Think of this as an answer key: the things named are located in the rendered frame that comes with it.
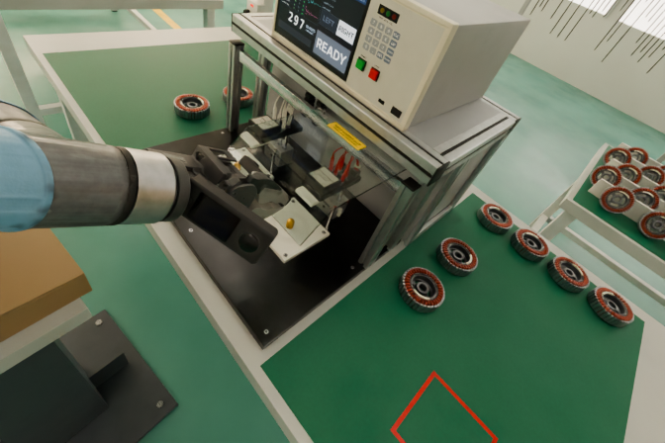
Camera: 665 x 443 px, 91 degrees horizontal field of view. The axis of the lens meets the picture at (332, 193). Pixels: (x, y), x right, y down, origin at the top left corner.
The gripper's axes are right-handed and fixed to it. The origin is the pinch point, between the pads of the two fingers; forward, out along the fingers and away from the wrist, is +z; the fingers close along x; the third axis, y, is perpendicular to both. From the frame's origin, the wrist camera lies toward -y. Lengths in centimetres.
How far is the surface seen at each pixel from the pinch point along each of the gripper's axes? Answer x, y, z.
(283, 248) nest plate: 18.7, 6.1, 22.1
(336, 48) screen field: -25.0, 21.5, 18.1
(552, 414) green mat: 10, -58, 45
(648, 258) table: -35, -71, 125
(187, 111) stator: 15, 66, 28
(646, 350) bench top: -11, -74, 80
